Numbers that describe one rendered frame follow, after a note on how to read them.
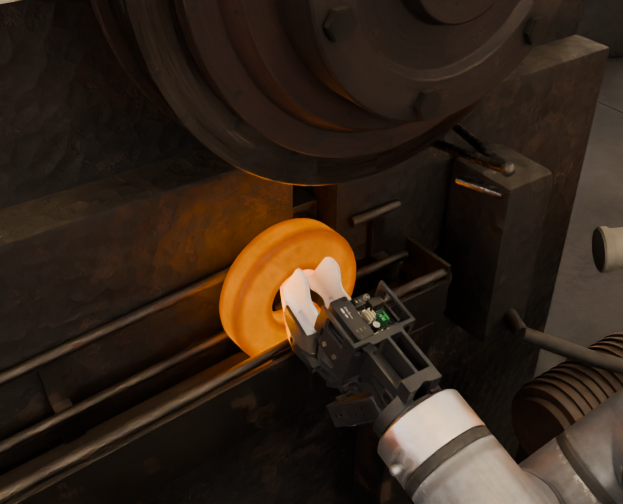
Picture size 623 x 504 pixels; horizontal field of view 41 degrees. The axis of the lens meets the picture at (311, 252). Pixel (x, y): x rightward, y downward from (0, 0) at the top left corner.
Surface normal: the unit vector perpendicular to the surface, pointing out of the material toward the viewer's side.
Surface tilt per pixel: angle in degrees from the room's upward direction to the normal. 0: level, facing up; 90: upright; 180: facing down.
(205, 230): 90
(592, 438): 42
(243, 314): 89
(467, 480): 30
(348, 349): 90
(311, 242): 89
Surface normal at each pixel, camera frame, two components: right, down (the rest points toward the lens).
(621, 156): 0.01, -0.82
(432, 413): 0.00, -0.57
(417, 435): -0.38, -0.30
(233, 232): 0.58, 0.48
